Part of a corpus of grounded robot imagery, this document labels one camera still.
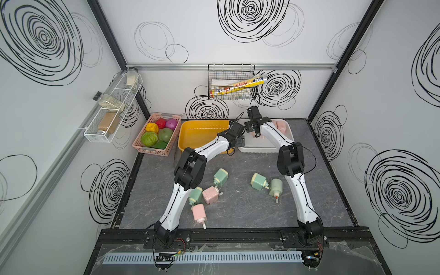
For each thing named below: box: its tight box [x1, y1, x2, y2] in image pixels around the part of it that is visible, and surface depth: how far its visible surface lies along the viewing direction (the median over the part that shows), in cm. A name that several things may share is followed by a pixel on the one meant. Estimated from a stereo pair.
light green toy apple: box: [157, 127, 174, 143], surface depth 104 cm
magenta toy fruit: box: [165, 118, 179, 131], surface depth 113 cm
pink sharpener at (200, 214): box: [191, 203, 207, 230], surface depth 77 cm
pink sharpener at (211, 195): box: [202, 185, 224, 205], surface depth 82 cm
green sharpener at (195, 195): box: [188, 186, 203, 206], surface depth 81 cm
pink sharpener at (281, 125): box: [275, 120, 288, 134], surface depth 111 cm
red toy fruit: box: [155, 118, 167, 129], surface depth 114 cm
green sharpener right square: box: [250, 172, 270, 191], surface depth 86 cm
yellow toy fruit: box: [145, 122, 159, 135], surface depth 110 cm
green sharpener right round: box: [268, 178, 284, 204], surface depth 84 cm
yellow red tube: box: [210, 75, 268, 98], surface depth 86 cm
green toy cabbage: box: [140, 131, 159, 148], surface depth 104 cm
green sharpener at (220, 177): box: [213, 167, 229, 188], surface depth 88 cm
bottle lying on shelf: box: [92, 91, 127, 114], surface depth 73 cm
